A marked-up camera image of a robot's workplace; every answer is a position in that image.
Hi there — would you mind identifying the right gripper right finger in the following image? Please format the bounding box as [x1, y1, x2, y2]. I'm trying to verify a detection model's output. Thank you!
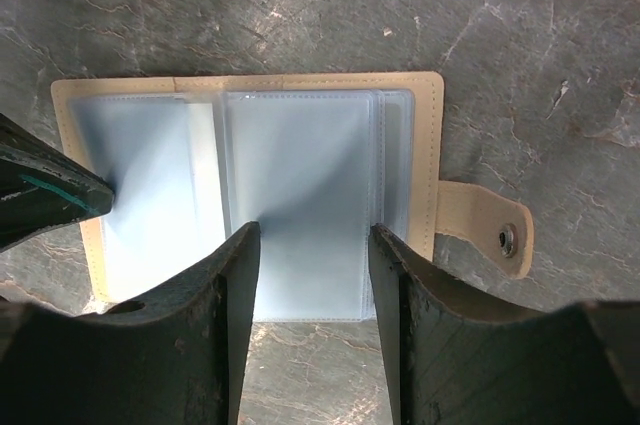
[368, 225, 639, 424]

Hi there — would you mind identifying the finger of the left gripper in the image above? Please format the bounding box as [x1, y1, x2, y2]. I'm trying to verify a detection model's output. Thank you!
[1, 116, 114, 251]

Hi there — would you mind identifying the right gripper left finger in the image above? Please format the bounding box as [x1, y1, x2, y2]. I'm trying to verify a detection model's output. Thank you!
[1, 222, 261, 424]

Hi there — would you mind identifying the beige leather card holder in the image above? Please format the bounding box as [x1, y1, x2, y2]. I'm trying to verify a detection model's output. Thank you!
[51, 71, 534, 322]

